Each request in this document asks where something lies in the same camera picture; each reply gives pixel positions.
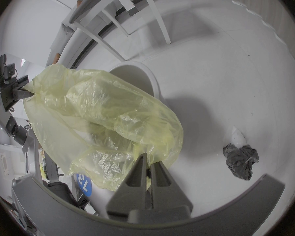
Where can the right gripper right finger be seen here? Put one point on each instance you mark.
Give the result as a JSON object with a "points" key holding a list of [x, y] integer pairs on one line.
{"points": [[169, 195]]}

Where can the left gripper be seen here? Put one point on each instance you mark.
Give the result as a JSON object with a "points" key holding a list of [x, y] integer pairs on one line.
{"points": [[11, 92]]}

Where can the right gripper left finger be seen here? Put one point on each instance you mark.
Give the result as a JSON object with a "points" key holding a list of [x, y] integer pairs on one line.
{"points": [[130, 193]]}

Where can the yellow plastic bag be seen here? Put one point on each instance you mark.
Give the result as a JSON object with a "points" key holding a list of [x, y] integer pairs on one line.
{"points": [[100, 107]]}

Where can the black plastic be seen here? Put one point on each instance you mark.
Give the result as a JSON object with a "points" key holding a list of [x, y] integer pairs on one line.
{"points": [[241, 161]]}

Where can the white paper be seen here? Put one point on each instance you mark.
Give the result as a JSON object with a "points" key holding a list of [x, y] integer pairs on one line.
{"points": [[238, 138]]}

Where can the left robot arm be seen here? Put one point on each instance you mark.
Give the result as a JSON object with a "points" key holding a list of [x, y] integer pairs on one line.
{"points": [[16, 131]]}

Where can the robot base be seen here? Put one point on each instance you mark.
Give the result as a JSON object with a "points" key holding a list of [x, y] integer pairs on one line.
{"points": [[98, 200]]}

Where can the white trash bin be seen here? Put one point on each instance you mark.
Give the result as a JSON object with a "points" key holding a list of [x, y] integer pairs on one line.
{"points": [[135, 72]]}

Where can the light grey sofa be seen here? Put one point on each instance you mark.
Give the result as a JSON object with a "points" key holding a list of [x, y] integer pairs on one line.
{"points": [[61, 38]]}

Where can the grey and white chair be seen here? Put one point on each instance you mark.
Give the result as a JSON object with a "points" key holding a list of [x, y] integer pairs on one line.
{"points": [[158, 16]]}

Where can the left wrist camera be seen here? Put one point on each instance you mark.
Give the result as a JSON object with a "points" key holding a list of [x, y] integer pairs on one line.
{"points": [[10, 70]]}

